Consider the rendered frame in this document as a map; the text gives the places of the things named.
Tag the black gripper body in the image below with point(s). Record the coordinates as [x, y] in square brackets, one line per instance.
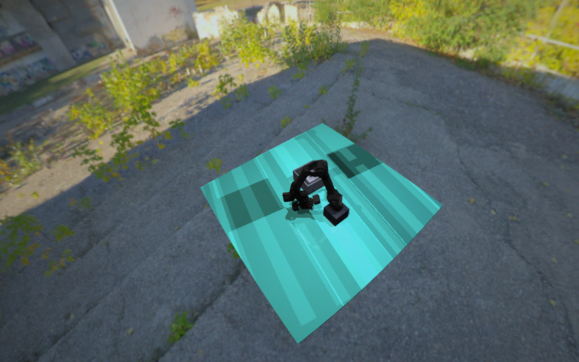
[315, 200]

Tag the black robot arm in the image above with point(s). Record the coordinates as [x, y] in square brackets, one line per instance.
[333, 196]

